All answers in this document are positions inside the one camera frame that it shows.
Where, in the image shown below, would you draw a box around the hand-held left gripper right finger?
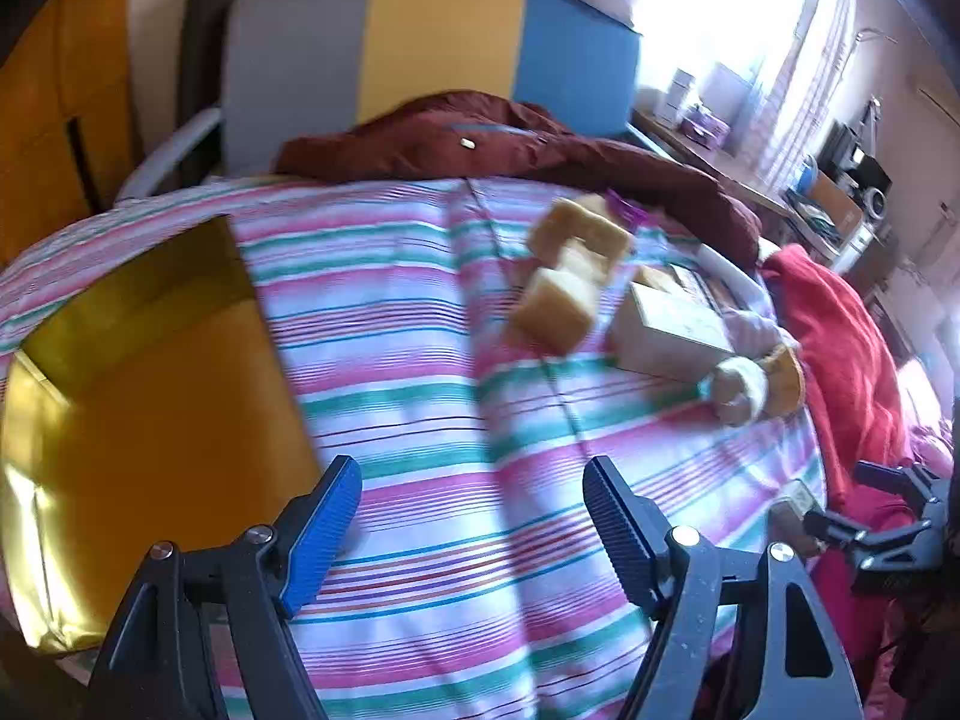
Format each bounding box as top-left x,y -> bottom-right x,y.
583,456 -> 863,720

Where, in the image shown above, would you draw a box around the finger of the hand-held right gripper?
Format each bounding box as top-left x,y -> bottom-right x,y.
853,459 -> 947,515
804,510 -> 938,593

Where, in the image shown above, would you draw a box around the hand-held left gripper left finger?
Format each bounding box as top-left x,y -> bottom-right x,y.
88,456 -> 363,720

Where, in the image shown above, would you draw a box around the small green carton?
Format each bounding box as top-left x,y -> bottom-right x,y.
771,478 -> 824,557

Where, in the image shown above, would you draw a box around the yellow and white sock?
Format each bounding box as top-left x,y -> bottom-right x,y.
701,343 -> 807,428

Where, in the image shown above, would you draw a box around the gold cardboard box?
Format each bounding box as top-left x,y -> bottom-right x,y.
0,214 -> 323,653

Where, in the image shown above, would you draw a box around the beige carton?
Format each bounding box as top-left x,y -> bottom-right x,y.
607,281 -> 736,383

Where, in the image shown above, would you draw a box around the pink striped sock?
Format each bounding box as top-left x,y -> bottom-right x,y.
720,307 -> 785,353

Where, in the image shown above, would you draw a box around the yellow sponge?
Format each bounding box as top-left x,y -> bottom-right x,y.
504,266 -> 601,355
527,193 -> 635,271

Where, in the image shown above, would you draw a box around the green-edged cracker packet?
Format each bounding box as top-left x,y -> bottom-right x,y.
670,262 -> 725,312

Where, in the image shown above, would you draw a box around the red blanket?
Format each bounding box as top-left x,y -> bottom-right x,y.
757,244 -> 938,683

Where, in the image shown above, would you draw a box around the striped bed sheet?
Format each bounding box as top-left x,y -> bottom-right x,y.
0,172 -> 826,720

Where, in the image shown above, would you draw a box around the brown cardboard box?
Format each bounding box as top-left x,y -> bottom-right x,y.
802,169 -> 863,241

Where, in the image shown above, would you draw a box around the purple snack packet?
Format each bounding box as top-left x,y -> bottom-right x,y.
606,191 -> 661,233

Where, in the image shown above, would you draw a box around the black stereo set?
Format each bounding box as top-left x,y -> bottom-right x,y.
817,120 -> 893,215

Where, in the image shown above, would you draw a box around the wooden side desk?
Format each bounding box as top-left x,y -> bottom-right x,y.
634,109 -> 848,256

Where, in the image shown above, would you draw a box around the pink curtain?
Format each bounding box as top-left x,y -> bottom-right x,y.
757,0 -> 860,188

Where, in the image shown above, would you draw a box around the purple storage box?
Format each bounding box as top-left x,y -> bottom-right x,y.
679,109 -> 730,147

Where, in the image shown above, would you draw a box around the dark red jacket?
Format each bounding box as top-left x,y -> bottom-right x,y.
274,90 -> 762,263

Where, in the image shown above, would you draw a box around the grey yellow blue headboard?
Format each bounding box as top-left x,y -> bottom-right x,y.
221,0 -> 642,173

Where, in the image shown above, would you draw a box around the orange wooden wardrobe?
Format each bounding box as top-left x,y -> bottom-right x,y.
0,0 -> 140,263

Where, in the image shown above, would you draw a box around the grey bed frame rail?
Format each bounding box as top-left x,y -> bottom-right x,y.
116,109 -> 226,200

